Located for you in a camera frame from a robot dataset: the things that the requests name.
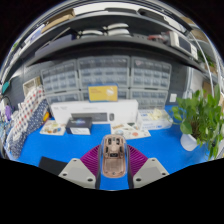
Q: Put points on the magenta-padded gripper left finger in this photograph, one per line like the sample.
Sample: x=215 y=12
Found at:
x=87 y=166

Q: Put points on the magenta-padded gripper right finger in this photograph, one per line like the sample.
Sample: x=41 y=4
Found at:
x=140 y=166

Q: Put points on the illustrated paper sheet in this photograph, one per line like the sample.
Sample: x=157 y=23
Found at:
x=52 y=128
x=133 y=131

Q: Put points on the small black box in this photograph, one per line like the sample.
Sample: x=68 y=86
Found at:
x=78 y=126

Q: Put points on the white and blue tissue box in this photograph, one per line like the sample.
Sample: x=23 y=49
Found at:
x=155 y=120

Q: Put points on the long white keyboard box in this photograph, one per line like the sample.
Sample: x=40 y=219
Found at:
x=66 y=108

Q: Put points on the small yellow object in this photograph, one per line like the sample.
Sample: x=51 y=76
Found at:
x=46 y=116

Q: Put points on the dark blue dotted cloth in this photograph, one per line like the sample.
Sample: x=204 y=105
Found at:
x=20 y=141

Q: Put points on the green potted plant white pot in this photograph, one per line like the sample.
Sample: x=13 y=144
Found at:
x=196 y=116

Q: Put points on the red white checkered cloth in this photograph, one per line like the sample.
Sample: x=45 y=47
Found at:
x=28 y=113

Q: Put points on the small purple object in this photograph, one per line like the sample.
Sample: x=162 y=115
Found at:
x=8 y=112

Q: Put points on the white woven basket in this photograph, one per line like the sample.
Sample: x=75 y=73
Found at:
x=31 y=86

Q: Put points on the yellow card blue frame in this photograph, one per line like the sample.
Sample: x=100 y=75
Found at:
x=102 y=93

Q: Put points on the white wall socket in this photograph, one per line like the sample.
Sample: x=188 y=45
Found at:
x=173 y=97

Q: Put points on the teal wall-mounted object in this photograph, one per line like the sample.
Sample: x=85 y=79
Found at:
x=5 y=87

